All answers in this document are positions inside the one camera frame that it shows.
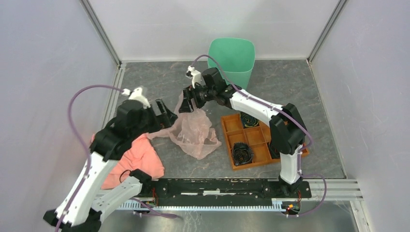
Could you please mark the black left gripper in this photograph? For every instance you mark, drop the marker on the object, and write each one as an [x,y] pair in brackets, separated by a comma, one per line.
[167,119]

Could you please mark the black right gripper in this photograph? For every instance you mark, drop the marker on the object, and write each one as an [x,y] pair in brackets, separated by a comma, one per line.
[189,93]

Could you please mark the translucent pink trash bag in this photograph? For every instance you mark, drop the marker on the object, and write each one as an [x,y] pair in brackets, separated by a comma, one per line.
[192,132]

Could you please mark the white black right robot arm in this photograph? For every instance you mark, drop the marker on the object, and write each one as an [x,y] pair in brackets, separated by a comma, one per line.
[287,128]

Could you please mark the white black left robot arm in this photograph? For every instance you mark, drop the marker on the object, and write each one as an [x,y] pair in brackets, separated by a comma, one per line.
[82,211]

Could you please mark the dark rolled trash bag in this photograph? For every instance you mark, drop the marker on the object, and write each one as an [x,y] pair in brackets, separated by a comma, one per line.
[248,121]

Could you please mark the green plastic trash bin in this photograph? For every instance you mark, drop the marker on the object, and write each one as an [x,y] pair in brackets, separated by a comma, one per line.
[236,57]

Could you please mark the black rolled trash bag front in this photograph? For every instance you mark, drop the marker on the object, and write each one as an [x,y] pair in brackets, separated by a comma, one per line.
[242,154]

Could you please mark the black rolled trash bag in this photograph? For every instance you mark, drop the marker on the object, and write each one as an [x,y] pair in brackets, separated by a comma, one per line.
[242,154]
[274,152]

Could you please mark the black rolled trash bag right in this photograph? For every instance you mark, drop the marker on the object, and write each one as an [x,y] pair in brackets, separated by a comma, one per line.
[274,152]

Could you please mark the salmon pink cloth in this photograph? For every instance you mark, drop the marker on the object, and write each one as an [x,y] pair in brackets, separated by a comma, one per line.
[141,155]

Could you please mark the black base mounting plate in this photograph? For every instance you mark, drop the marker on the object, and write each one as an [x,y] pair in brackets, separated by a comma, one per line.
[222,192]

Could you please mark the orange compartment tray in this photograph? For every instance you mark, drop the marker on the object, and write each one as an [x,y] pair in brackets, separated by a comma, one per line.
[257,138]

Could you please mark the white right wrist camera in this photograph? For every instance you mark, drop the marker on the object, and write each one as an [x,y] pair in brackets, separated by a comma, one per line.
[194,75]

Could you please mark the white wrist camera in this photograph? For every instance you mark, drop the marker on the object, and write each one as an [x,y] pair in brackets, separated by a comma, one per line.
[194,75]
[138,94]

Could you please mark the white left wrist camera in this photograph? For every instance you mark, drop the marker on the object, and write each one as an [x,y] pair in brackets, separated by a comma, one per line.
[138,94]

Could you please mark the white slotted cable duct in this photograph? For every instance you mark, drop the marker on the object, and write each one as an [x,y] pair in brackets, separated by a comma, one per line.
[134,205]

